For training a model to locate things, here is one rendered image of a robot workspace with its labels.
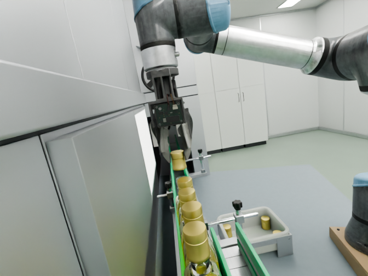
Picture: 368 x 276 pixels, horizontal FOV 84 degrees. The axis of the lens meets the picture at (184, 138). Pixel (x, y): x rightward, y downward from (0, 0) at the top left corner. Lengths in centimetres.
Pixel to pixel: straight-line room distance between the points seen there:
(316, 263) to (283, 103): 470
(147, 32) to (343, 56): 44
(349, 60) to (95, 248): 60
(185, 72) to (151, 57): 97
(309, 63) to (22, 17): 60
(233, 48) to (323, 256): 73
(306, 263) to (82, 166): 77
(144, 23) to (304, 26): 540
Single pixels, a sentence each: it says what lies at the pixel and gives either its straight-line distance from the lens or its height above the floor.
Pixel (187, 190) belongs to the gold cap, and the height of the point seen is 116.
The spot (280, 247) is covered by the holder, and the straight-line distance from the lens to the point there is 85.
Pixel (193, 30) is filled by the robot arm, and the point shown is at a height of 147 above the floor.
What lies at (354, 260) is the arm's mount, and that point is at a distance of 87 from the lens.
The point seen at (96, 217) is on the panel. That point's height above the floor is 122.
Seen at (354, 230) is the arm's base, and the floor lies 85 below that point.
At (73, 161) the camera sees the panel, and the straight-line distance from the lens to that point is 27.
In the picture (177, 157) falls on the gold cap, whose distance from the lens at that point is 49.
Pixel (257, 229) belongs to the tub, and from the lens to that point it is 95.
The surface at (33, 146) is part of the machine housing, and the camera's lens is 26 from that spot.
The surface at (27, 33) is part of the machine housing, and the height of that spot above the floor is 144.
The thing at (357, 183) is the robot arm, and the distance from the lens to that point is 83.
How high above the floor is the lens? 135
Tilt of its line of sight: 12 degrees down
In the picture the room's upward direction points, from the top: 9 degrees counter-clockwise
